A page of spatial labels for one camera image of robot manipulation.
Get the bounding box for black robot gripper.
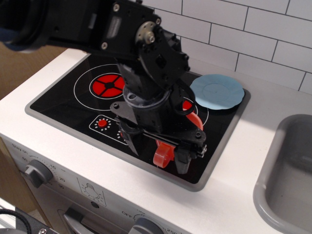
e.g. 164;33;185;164
111;92;207;174

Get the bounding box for red plastic cup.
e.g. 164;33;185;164
153;112;203;168

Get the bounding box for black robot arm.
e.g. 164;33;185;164
0;0;207;174

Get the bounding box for light blue scalloped plate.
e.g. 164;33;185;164
190;74;245;110

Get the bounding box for grey oven knob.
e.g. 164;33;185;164
128;218;163;234

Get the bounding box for black toy stovetop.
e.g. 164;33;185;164
25;55;251;191

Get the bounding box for grey timer knob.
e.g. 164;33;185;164
24;160;53;188

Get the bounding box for grey toy sink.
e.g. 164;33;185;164
253;114;312;234

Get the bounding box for grey oven door handle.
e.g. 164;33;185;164
63;208;114;234

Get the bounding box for black base with cable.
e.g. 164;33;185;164
0;208;57;234

